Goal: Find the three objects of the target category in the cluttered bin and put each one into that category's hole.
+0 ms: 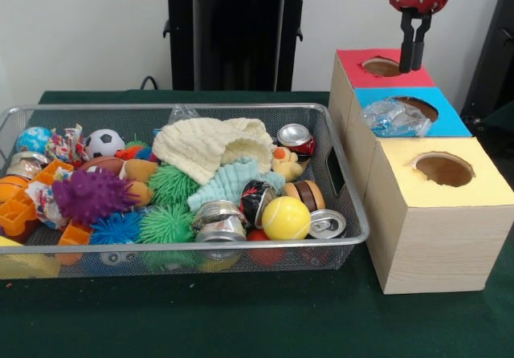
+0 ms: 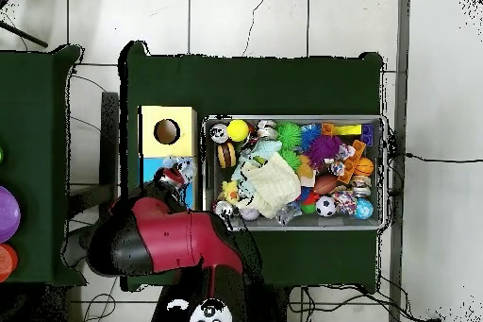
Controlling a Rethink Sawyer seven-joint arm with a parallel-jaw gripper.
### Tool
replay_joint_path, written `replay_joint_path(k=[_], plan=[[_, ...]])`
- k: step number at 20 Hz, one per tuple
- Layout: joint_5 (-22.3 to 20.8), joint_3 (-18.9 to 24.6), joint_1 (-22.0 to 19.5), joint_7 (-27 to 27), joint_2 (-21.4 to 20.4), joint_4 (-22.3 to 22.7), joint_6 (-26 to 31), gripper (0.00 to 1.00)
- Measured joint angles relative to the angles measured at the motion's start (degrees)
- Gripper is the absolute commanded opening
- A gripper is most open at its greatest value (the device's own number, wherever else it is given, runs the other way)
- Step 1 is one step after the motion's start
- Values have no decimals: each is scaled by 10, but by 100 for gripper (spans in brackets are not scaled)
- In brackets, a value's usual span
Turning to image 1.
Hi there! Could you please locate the clear blue-printed plastic packet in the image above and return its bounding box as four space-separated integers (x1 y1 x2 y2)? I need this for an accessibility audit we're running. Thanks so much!
361 98 434 139

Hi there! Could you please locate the clear shallow mesh bin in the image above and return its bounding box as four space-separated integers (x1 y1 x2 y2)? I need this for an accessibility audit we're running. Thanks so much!
0 104 370 280

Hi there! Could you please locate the wooden box with three holes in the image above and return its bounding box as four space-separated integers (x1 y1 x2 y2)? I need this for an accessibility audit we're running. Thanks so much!
328 49 514 295

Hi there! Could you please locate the black side stand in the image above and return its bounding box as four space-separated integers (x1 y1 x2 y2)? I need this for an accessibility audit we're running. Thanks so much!
462 0 514 130

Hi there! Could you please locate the red soda can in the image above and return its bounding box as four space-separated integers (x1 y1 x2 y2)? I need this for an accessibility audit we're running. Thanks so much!
276 123 316 162

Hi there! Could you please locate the silver can with pull tab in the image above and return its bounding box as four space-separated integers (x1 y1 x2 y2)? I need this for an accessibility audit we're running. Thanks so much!
308 209 348 240

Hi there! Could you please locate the yellow tennis ball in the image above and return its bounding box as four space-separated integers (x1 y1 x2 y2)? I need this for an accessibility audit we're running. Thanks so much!
261 196 312 241

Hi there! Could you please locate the cream knitted cloth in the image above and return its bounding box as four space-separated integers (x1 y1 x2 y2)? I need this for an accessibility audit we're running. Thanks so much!
153 117 275 184

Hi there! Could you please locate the light teal cloth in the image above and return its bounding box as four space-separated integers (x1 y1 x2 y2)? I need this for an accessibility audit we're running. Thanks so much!
186 157 284 214

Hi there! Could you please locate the clear plastic bag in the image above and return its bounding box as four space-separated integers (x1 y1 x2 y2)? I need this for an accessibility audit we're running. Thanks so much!
167 104 202 124

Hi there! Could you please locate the crushed silver can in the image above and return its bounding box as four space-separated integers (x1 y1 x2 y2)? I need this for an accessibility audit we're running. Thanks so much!
190 200 248 243

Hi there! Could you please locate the green spiky ball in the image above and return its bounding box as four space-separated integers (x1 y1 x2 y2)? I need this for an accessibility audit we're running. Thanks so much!
138 204 196 245

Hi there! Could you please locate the dark green table cloth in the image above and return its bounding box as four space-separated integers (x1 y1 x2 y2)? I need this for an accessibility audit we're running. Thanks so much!
0 92 514 358

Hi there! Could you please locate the small soccer ball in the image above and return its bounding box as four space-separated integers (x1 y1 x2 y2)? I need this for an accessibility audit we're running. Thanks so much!
84 128 126 160

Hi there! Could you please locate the purple spiky ball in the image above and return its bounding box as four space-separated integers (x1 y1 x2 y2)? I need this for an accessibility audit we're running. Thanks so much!
51 169 137 224

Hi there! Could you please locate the small orange basketball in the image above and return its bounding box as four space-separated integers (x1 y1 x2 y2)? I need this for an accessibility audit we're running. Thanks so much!
0 174 30 206

